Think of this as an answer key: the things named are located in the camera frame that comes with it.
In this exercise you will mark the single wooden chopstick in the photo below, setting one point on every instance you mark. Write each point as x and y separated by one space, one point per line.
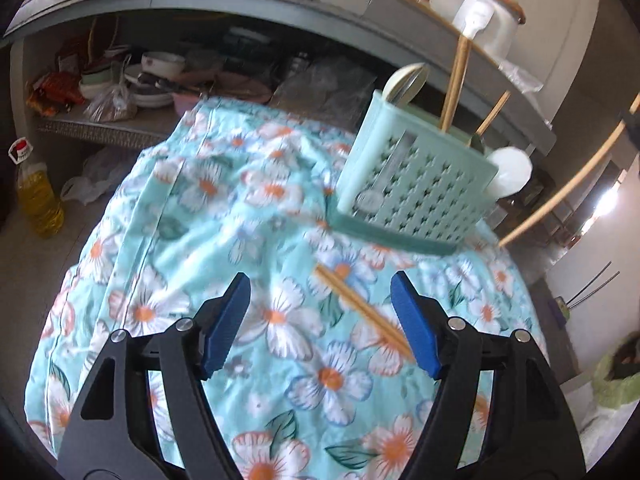
560 192
492 114
456 80
350 300

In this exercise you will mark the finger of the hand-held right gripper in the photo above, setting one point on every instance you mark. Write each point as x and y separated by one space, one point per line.
632 121

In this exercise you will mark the stack of bowls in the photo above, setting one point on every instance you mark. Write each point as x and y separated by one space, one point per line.
162 62

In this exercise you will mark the white air fryer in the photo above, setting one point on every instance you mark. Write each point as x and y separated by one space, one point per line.
492 25

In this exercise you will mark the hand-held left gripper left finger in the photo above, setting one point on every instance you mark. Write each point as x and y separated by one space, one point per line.
225 325

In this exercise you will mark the beige spoon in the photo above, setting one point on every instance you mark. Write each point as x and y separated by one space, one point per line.
394 86

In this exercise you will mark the red snack packets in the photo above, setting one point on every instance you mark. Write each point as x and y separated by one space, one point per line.
50 92

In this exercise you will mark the floral blanket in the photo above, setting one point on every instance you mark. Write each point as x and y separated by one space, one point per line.
200 240

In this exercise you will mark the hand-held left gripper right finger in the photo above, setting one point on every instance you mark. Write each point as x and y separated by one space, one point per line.
417 330

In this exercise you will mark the metal spoon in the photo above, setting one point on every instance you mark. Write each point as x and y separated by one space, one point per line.
416 82

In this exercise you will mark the yellow oil bottle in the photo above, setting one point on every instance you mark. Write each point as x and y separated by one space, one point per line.
40 200

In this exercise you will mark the crumpled clear plastic bag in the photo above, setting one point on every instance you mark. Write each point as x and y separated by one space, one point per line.
520 77

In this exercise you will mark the white plastic spoon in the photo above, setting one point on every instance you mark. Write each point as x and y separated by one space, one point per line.
510 170

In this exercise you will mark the bag of brown grains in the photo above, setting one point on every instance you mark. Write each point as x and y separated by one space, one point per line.
112 107

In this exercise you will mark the green star-holed utensil holder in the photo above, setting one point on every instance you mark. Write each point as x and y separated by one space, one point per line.
410 185

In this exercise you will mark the translucent plastic bag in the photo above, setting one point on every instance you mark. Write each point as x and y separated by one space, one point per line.
95 180

